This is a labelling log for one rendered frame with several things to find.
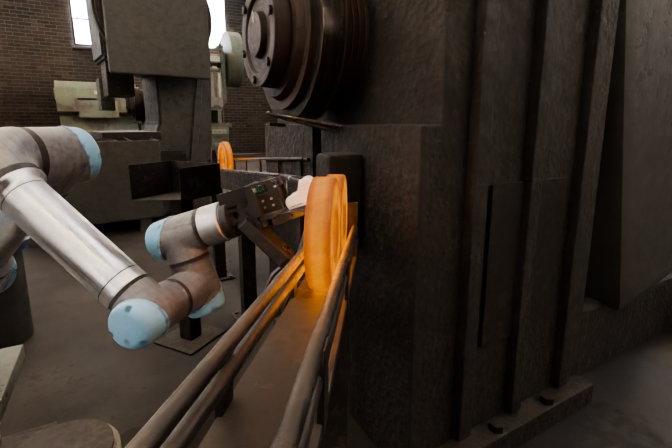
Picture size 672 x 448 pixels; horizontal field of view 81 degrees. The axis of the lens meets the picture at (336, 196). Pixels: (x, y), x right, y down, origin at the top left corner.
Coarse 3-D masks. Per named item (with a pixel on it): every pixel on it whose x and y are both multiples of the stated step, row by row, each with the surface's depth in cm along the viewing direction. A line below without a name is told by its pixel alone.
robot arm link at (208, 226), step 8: (200, 208) 73; (208, 208) 72; (216, 208) 71; (200, 216) 71; (208, 216) 70; (216, 216) 70; (200, 224) 70; (208, 224) 70; (216, 224) 70; (200, 232) 71; (208, 232) 70; (216, 232) 70; (208, 240) 71; (216, 240) 72; (224, 240) 72
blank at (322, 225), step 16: (320, 192) 50; (336, 192) 55; (320, 208) 49; (336, 208) 56; (304, 224) 49; (320, 224) 48; (336, 224) 59; (304, 240) 48; (320, 240) 48; (336, 240) 59; (304, 256) 49; (320, 256) 48; (336, 256) 57; (320, 272) 49; (320, 288) 53
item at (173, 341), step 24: (144, 168) 155; (168, 168) 166; (192, 168) 143; (216, 168) 154; (144, 192) 156; (168, 192) 166; (192, 192) 144; (216, 192) 155; (168, 336) 164; (192, 336) 161; (216, 336) 164
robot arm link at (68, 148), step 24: (48, 144) 73; (72, 144) 77; (96, 144) 83; (48, 168) 73; (72, 168) 78; (96, 168) 84; (0, 216) 81; (0, 240) 84; (0, 264) 89; (0, 288) 95
